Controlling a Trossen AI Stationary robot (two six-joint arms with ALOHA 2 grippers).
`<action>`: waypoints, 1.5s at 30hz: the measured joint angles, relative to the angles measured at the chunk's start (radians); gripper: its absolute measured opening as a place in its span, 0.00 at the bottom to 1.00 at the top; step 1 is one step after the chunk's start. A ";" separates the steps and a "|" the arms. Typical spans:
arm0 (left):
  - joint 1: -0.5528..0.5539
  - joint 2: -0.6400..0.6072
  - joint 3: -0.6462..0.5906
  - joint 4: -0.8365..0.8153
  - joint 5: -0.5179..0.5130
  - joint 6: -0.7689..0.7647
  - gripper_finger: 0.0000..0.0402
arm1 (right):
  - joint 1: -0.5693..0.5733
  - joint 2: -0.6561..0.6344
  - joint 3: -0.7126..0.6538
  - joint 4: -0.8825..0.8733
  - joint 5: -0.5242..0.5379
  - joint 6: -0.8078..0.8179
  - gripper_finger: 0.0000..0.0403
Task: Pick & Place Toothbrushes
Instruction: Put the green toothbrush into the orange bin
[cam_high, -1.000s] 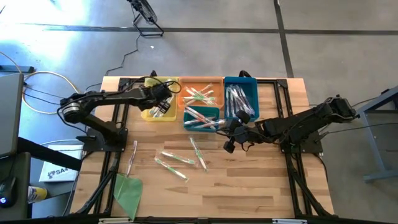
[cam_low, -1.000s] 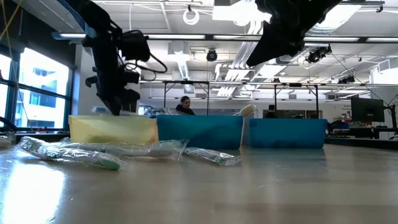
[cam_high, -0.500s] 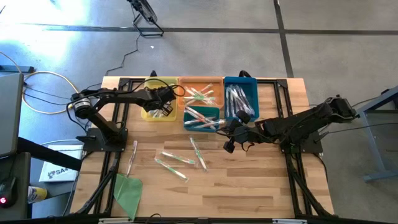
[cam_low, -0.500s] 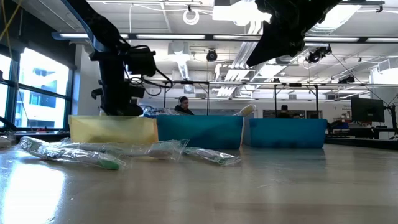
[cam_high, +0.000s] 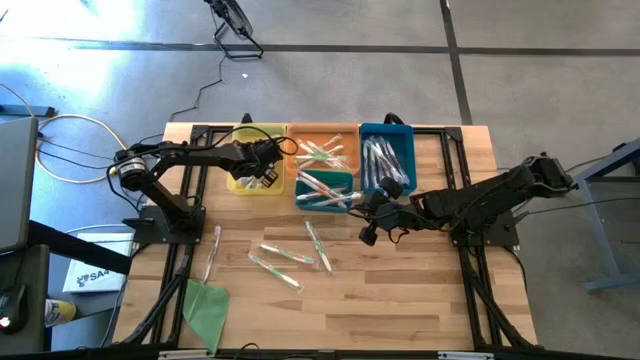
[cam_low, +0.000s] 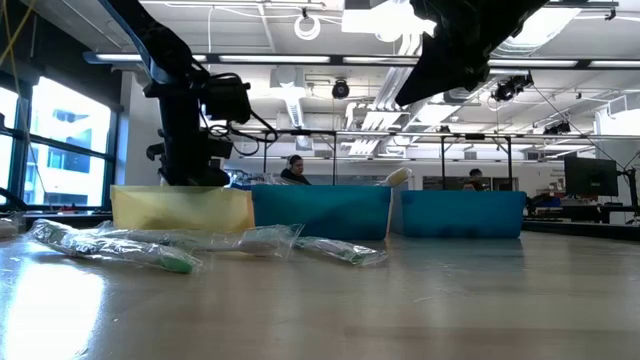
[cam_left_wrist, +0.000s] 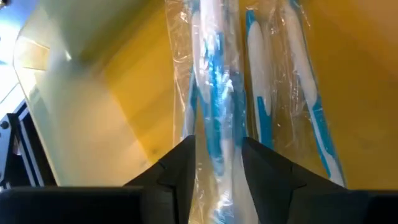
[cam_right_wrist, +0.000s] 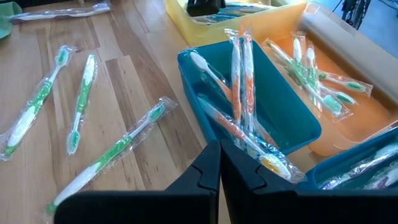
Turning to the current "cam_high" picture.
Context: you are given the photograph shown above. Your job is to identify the black aluminium rig frame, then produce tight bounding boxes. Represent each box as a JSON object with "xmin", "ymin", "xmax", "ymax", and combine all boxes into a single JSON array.
[{"xmin": 113, "ymin": 123, "xmax": 539, "ymax": 351}]

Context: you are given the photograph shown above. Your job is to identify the grey desk leg frame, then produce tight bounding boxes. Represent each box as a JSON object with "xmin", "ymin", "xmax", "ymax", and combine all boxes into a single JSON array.
[{"xmin": 569, "ymin": 139, "xmax": 640, "ymax": 294}]

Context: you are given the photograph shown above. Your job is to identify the black fan power cable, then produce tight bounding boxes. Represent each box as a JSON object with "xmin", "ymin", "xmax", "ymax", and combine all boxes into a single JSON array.
[{"xmin": 137, "ymin": 54, "xmax": 226, "ymax": 151}]

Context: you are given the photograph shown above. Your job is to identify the small teal plastic bin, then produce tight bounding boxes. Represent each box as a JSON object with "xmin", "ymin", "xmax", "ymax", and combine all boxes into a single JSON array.
[{"xmin": 293, "ymin": 168, "xmax": 355, "ymax": 214}]

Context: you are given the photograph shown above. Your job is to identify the black computer mouse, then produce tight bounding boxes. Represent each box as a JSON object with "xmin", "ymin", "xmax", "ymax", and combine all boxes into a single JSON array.
[{"xmin": 0, "ymin": 284, "xmax": 26, "ymax": 335}]

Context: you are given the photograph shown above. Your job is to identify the white toothbrush purple bristles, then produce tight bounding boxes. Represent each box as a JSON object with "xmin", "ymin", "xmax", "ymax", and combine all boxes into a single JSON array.
[{"xmin": 389, "ymin": 142, "xmax": 412, "ymax": 187}]

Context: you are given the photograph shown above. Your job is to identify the white printed box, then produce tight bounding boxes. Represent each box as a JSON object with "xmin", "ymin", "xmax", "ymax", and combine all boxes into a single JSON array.
[{"xmin": 62, "ymin": 232, "xmax": 135, "ymax": 294}]

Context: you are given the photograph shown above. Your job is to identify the yellow plastic bin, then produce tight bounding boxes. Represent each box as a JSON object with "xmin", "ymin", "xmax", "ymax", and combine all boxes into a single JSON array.
[{"xmin": 226, "ymin": 123, "xmax": 287, "ymax": 196}]

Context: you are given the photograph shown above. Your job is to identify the yellow floor cable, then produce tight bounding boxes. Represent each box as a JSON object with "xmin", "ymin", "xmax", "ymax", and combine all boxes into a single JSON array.
[{"xmin": 0, "ymin": 82, "xmax": 136, "ymax": 185}]

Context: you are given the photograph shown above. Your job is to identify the black right camera cable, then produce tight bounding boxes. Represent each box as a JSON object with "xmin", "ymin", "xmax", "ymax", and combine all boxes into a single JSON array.
[{"xmin": 344, "ymin": 204, "xmax": 416, "ymax": 246}]

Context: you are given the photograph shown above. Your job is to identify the silver aluminium bracket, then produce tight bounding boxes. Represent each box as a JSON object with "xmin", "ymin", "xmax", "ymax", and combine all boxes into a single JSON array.
[
  {"xmin": 158, "ymin": 349, "xmax": 211, "ymax": 360},
  {"xmin": 438, "ymin": 351, "xmax": 496, "ymax": 360}
]

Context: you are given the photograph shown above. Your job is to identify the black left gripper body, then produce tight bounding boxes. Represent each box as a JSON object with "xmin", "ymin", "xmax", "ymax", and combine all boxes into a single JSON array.
[{"xmin": 232, "ymin": 139, "xmax": 285, "ymax": 176}]

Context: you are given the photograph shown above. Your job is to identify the yellow white can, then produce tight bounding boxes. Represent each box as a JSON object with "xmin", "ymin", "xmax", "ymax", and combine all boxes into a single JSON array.
[{"xmin": 43, "ymin": 298, "xmax": 79, "ymax": 327}]

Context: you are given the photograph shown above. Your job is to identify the orange plastic bin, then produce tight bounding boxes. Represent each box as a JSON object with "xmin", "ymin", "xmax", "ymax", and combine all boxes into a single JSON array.
[{"xmin": 285, "ymin": 123, "xmax": 361, "ymax": 176}]

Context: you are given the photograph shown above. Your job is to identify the grey laptop lid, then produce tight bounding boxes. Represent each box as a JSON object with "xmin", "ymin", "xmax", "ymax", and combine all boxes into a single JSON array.
[{"xmin": 0, "ymin": 117, "xmax": 40, "ymax": 254}]

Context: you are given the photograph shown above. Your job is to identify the large teal-blue plastic bin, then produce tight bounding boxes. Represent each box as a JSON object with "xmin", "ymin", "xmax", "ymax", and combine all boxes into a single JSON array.
[{"xmin": 359, "ymin": 122, "xmax": 419, "ymax": 196}]

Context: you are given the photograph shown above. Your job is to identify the green cloth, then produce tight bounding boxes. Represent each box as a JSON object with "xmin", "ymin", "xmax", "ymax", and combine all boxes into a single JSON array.
[{"xmin": 182, "ymin": 278, "xmax": 231, "ymax": 355}]

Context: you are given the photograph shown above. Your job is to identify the purple bristle toothbrush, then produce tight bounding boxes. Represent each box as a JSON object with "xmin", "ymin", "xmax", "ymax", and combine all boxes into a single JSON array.
[{"xmin": 362, "ymin": 139, "xmax": 374, "ymax": 189}]

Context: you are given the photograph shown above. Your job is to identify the blue white toothbrush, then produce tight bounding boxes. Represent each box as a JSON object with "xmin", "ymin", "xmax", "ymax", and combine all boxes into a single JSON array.
[{"xmin": 369, "ymin": 138, "xmax": 384, "ymax": 189}]

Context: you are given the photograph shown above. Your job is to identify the black floor bar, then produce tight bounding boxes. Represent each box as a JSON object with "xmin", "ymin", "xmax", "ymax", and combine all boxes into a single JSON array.
[{"xmin": 0, "ymin": 103, "xmax": 56, "ymax": 119}]

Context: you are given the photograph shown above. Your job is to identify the dark purple toothbrush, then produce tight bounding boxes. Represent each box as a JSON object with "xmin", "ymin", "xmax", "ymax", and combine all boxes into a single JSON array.
[{"xmin": 377, "ymin": 138, "xmax": 395, "ymax": 187}]

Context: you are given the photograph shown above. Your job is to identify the black operator desk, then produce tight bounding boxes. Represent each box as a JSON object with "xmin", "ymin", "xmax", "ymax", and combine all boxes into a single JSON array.
[{"xmin": 0, "ymin": 219, "xmax": 134, "ymax": 276}]

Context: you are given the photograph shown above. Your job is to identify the clear-wrapped toothbrush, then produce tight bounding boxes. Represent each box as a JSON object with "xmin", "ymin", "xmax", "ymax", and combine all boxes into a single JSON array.
[
  {"xmin": 303, "ymin": 218, "xmax": 335, "ymax": 277},
  {"xmin": 297, "ymin": 159, "xmax": 351, "ymax": 171},
  {"xmin": 202, "ymin": 225, "xmax": 222, "ymax": 286},
  {"xmin": 258, "ymin": 242, "xmax": 315, "ymax": 266},
  {"xmin": 312, "ymin": 191, "xmax": 365, "ymax": 207}
]

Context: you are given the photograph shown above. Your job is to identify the black floor fan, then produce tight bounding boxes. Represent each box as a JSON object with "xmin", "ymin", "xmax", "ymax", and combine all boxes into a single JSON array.
[{"xmin": 204, "ymin": 0, "xmax": 265, "ymax": 60}]

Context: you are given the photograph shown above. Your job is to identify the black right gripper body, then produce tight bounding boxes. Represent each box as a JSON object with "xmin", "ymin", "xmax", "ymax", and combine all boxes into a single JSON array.
[{"xmin": 362, "ymin": 197, "xmax": 419, "ymax": 234}]

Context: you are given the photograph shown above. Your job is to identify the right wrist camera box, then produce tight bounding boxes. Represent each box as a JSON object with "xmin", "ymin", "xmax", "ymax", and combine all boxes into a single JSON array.
[{"xmin": 378, "ymin": 175, "xmax": 405, "ymax": 200}]

